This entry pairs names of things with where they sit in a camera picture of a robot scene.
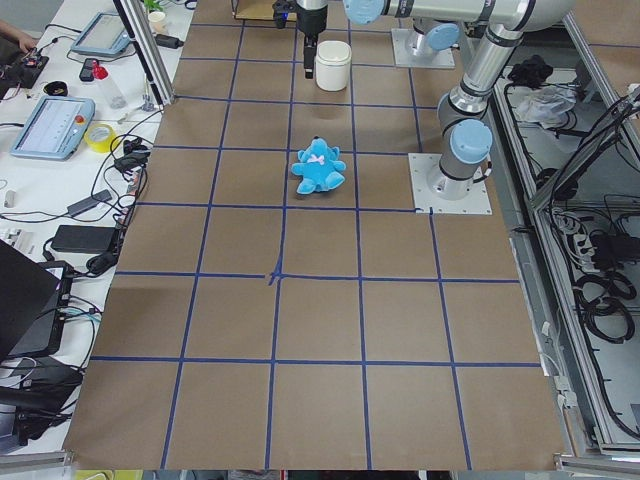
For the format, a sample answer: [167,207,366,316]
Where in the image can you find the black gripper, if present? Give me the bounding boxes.
[296,0,328,79]

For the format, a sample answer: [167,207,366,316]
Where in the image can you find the white trash can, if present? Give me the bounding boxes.
[315,40,352,92]

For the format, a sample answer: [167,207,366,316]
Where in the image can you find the person hand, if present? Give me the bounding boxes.
[0,20,38,52]

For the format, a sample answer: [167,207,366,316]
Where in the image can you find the blue plush toy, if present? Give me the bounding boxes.
[291,136,346,195]

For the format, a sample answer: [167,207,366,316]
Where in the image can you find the black charger on table top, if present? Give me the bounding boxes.
[155,34,184,49]

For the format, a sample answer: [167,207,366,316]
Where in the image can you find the white paper cup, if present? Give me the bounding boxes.
[148,11,168,35]

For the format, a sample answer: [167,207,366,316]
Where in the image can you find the far teach pendant tablet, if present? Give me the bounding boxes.
[70,12,130,57]

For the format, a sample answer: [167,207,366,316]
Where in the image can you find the teach pendant tablet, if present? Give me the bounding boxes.
[70,12,130,57]
[10,96,95,161]

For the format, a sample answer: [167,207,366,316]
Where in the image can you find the clear plastic bottle red cap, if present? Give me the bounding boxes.
[92,60,127,109]

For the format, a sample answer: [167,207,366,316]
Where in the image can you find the black cloth bundle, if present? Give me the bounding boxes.
[507,55,554,89]

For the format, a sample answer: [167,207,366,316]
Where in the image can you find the yellow tape roll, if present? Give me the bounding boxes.
[83,123,116,153]

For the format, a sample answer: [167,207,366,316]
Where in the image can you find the white crumpled cloth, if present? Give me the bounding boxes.
[514,86,577,128]

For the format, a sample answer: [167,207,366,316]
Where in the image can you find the grey small adapter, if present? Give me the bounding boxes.
[67,189,112,218]

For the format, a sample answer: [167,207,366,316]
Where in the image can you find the black round small dish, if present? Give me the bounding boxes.
[43,81,68,97]

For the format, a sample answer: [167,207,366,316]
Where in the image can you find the near teach pendant tablet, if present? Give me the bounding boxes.
[10,96,95,161]

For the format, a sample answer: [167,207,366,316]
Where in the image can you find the black power adapter brick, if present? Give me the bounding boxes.
[51,225,117,254]

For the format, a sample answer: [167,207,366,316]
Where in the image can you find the black laptop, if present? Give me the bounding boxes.
[1,242,72,360]

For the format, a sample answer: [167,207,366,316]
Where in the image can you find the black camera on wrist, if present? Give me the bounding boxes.
[272,0,295,29]

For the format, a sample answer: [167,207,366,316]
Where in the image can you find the aluminium frame post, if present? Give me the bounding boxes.
[113,0,175,107]

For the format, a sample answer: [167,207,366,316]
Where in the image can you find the black coiled cables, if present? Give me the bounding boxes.
[569,269,637,346]

